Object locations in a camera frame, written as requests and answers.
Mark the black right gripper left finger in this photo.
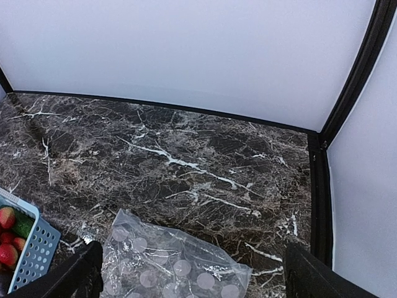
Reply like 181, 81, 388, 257
13, 241, 104, 297

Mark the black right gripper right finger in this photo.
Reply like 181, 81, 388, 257
284, 243, 376, 298

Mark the clear zip top bag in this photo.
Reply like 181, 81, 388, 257
101, 209, 252, 297

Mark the red lychee bunch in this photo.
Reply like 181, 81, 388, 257
1, 206, 26, 271

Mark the blue perforated plastic basket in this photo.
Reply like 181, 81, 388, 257
1, 189, 61, 293

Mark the green cucumber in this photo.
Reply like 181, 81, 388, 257
12, 213, 34, 239

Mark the black enclosure frame post right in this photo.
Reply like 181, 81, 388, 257
308, 1, 396, 269

